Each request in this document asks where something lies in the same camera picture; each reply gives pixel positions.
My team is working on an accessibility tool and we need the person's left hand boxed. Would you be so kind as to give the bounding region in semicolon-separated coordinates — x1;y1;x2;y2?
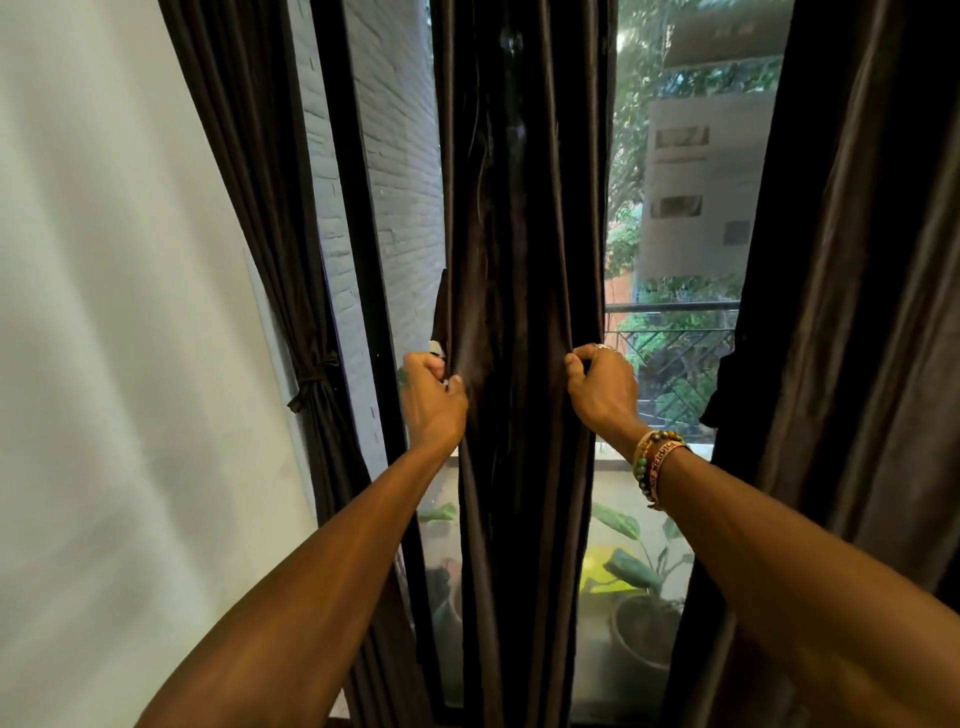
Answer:
401;352;470;459

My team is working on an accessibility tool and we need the yellow flat object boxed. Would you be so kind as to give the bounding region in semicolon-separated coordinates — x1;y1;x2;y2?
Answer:
580;544;640;595

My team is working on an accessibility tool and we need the dark brown curtain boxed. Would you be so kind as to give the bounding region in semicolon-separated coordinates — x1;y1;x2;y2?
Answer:
430;0;619;728
158;0;445;728
662;0;960;728

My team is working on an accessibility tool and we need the person's left forearm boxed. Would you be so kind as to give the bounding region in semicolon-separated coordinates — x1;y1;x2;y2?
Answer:
134;442;451;728

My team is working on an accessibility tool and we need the person's right forearm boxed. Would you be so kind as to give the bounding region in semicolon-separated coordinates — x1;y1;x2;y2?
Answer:
652;446;960;728

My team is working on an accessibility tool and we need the grey concrete building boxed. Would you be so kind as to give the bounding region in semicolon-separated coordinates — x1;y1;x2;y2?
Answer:
636;0;796;283

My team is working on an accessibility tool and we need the green leafy potted plant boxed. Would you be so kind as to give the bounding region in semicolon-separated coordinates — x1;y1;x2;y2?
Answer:
591;501;696;678
416;501;466;655

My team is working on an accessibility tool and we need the green beaded bracelet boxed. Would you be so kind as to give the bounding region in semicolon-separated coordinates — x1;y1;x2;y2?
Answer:
633;430;685;500

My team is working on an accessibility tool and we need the black metal balcony railing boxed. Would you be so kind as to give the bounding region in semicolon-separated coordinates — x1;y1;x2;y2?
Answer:
604;300;742;445

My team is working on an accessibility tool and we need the orange woven patterned bracelet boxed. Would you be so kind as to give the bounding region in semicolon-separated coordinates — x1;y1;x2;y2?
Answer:
644;440;692;513

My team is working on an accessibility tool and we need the person's right hand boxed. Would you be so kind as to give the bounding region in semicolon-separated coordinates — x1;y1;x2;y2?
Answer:
563;343;651;460

